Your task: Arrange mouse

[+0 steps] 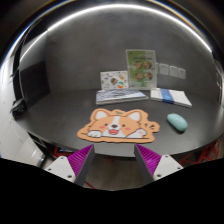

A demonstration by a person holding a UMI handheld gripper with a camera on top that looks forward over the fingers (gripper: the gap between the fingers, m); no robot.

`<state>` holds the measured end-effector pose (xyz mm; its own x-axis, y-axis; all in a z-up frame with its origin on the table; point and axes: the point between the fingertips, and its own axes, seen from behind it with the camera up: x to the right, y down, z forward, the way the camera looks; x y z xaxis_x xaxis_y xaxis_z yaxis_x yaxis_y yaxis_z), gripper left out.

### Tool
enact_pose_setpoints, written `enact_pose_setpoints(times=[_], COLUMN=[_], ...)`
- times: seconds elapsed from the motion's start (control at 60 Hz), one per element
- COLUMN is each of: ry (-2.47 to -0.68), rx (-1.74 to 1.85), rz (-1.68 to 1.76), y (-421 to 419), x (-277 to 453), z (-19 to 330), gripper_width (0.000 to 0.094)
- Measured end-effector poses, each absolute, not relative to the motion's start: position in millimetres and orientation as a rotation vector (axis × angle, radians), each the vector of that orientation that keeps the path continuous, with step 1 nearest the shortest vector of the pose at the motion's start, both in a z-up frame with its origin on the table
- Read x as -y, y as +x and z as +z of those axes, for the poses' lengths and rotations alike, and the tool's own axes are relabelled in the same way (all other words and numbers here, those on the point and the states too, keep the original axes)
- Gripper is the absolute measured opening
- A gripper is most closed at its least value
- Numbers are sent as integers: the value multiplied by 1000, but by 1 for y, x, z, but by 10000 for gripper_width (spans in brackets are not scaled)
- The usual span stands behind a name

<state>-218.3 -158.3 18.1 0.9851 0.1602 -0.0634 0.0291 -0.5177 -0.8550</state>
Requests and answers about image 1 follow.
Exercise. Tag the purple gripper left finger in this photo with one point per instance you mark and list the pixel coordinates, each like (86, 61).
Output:
(73, 168)

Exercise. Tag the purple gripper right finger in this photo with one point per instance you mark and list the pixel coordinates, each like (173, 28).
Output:
(154, 166)

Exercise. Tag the corgi dog mouse pad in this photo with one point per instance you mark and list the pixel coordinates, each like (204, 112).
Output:
(119, 126)

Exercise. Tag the teal computer mouse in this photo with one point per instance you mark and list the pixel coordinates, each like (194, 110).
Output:
(177, 121)

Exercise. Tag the grey patterned book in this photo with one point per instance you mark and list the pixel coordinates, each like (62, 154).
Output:
(119, 96)

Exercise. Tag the white and blue book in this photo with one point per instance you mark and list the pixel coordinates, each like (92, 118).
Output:
(170, 96)

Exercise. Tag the black device at table edge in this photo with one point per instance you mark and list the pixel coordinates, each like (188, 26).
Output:
(18, 108)

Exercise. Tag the small illustrated white card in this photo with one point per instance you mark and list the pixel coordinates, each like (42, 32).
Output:
(114, 80)

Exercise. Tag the dark monitor screen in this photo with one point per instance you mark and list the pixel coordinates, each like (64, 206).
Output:
(34, 83)

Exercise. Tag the red metal frame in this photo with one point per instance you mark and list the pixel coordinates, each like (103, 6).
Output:
(208, 153)

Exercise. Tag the white wall socket panel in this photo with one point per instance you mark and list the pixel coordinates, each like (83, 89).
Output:
(172, 71)

